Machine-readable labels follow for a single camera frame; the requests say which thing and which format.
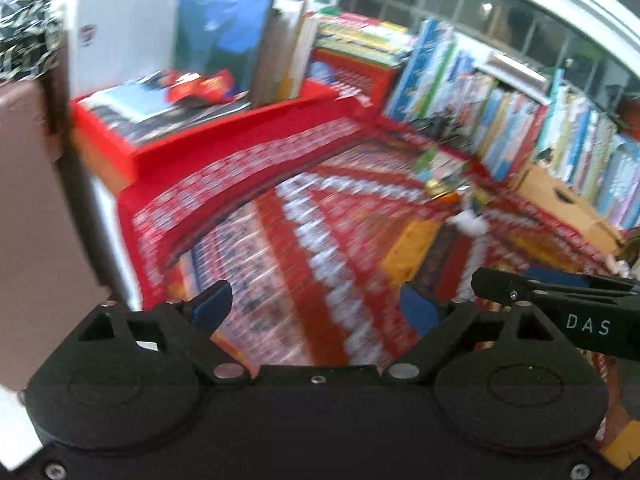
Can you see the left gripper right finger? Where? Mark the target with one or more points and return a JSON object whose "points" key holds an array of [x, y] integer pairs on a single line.
{"points": [[441, 328]]}

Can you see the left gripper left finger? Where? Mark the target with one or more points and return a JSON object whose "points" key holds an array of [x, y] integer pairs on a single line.
{"points": [[205, 313]]}

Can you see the row of upright books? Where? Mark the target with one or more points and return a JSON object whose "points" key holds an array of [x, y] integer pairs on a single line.
{"points": [[455, 87]]}

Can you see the left row of books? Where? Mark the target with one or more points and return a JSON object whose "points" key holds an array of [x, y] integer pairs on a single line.
{"points": [[284, 53]]}

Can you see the stack of flat books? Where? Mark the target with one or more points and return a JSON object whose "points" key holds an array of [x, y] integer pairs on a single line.
{"points": [[366, 39]]}

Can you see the white crumpled tissue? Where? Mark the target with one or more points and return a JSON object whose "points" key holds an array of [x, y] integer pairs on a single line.
{"points": [[469, 223]]}

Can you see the wooden drawer box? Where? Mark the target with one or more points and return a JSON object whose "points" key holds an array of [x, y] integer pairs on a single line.
{"points": [[536, 184]]}

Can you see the pink ribbed suitcase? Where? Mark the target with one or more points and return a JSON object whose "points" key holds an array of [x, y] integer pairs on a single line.
{"points": [[47, 286]]}

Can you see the patterned red tablecloth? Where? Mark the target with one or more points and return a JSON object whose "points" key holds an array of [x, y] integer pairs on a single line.
{"points": [[317, 219]]}

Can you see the flat magazine stack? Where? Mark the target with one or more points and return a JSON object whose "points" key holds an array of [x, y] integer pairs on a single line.
{"points": [[139, 111]]}

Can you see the red snack packet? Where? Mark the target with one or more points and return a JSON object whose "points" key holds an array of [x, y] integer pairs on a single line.
{"points": [[211, 90]]}

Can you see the red plastic crate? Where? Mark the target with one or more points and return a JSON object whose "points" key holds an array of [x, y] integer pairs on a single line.
{"points": [[374, 81]]}

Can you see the large blue book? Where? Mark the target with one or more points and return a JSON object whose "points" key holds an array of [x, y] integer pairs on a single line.
{"points": [[215, 35]]}

